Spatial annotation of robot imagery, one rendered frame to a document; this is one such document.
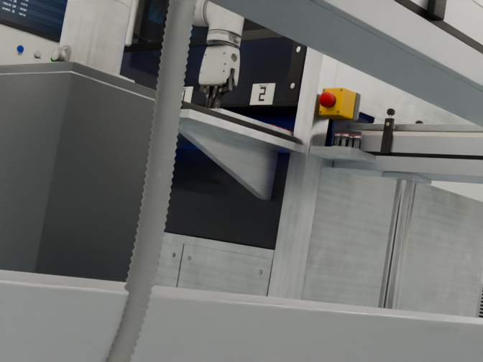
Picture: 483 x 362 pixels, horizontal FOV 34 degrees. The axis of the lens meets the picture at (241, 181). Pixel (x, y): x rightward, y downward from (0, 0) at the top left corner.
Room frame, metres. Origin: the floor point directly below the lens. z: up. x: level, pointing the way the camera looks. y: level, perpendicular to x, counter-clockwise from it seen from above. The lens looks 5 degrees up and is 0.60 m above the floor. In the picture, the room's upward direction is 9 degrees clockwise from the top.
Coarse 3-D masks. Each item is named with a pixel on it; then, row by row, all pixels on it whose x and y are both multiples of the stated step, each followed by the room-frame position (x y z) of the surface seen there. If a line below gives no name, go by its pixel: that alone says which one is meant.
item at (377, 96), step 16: (256, 32) 2.17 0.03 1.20; (272, 32) 2.12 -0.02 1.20; (128, 48) 2.60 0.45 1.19; (144, 48) 2.53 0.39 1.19; (160, 48) 2.47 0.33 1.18; (336, 80) 2.03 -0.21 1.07; (352, 80) 2.08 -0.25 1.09; (368, 80) 2.13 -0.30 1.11; (368, 96) 2.14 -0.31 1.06; (384, 96) 2.19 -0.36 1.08; (400, 96) 2.24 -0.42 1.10; (368, 112) 2.14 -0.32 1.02; (384, 112) 2.20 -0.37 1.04; (400, 112) 2.25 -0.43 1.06; (416, 112) 2.31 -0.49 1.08; (432, 112) 2.37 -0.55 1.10; (448, 112) 2.44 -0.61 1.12
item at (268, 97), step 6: (258, 84) 2.14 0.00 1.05; (264, 84) 2.12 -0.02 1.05; (270, 84) 2.10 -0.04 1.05; (252, 90) 2.15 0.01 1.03; (258, 90) 2.13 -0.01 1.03; (270, 90) 2.10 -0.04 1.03; (252, 96) 2.15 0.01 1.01; (258, 96) 2.13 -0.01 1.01; (264, 96) 2.11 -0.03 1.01; (270, 96) 2.10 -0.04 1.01; (252, 102) 2.14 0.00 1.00; (258, 102) 2.13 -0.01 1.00; (264, 102) 2.11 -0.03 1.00; (270, 102) 2.09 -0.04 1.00
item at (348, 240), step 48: (336, 192) 2.08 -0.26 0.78; (384, 192) 2.24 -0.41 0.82; (432, 192) 2.42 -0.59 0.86; (192, 240) 2.25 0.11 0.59; (336, 240) 2.11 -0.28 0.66; (384, 240) 2.26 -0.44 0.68; (432, 240) 2.44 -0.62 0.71; (480, 240) 2.66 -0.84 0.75; (192, 288) 2.23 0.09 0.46; (240, 288) 2.10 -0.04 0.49; (336, 288) 2.13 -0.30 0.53; (432, 288) 2.47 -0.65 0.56
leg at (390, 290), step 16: (384, 176) 1.96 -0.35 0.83; (400, 176) 1.92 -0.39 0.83; (416, 176) 1.91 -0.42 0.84; (400, 192) 1.94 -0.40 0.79; (400, 208) 1.94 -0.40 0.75; (400, 224) 1.94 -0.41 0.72; (400, 240) 1.94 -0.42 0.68; (400, 256) 1.94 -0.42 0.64; (384, 272) 1.96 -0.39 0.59; (400, 272) 1.94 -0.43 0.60; (384, 288) 1.95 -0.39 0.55; (400, 288) 1.95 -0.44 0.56; (384, 304) 1.94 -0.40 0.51
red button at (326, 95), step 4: (324, 92) 1.92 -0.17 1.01; (328, 92) 1.92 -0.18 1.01; (320, 96) 1.93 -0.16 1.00; (324, 96) 1.92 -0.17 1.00; (328, 96) 1.91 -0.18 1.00; (332, 96) 1.91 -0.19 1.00; (320, 100) 1.93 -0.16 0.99; (324, 100) 1.92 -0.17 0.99; (328, 100) 1.91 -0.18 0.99; (332, 100) 1.91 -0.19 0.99; (324, 104) 1.92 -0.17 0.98; (328, 104) 1.91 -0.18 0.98; (332, 104) 1.92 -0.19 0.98
